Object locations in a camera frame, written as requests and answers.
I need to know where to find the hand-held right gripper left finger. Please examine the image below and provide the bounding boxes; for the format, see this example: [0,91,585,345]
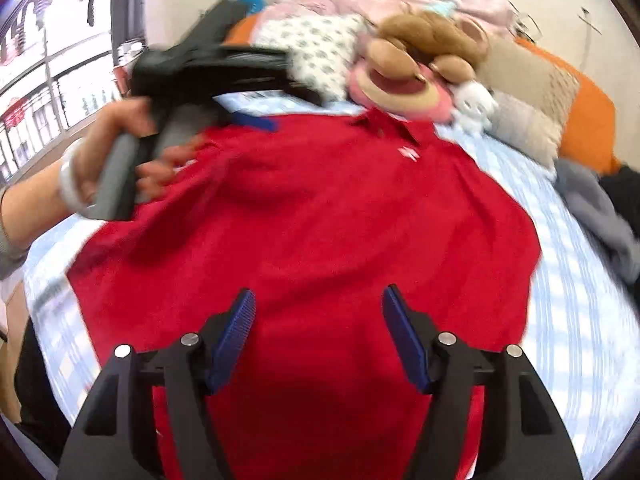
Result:
[56,287,257,480]

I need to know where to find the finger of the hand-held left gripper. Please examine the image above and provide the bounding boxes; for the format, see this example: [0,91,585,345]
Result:
[215,100,279,134]
[280,52,327,109]

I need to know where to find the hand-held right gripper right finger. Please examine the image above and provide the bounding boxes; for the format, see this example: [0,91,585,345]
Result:
[382,284,585,480]

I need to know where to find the red polo shirt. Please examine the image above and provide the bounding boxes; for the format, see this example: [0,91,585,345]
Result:
[65,109,545,480]

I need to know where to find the person's left forearm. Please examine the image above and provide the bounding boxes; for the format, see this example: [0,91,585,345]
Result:
[0,162,76,281]

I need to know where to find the person's left hand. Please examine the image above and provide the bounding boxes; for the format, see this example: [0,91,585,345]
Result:
[75,97,208,207]

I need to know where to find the white patterned pillow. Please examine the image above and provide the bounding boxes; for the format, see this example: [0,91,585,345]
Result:
[254,12,370,105]

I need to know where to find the pink bear plush toy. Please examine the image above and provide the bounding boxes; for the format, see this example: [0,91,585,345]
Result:
[347,40,458,123]

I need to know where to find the pink blanket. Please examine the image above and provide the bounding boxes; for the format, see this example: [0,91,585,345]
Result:
[260,0,517,32]

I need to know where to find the brown bear plush toy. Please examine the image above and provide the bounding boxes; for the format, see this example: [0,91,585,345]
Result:
[375,9,492,83]

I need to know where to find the window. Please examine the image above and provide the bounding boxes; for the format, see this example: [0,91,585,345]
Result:
[0,0,147,187]

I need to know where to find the white wristband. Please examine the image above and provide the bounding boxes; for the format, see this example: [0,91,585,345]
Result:
[56,137,101,221]

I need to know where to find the white plush toy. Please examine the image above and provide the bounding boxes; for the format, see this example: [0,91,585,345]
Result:
[449,77,502,135]

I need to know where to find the person's black trousers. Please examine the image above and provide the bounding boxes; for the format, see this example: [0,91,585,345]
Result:
[14,317,73,463]

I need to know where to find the beige checked pillow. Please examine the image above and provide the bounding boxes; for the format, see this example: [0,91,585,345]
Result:
[472,35,583,175]

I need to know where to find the grey cloth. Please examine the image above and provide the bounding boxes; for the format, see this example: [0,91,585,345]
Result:
[552,157,640,283]

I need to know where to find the black cloth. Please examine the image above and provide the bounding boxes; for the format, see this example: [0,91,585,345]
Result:
[597,161,640,213]

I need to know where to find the orange padded bed frame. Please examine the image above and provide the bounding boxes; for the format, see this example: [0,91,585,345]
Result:
[222,0,622,177]

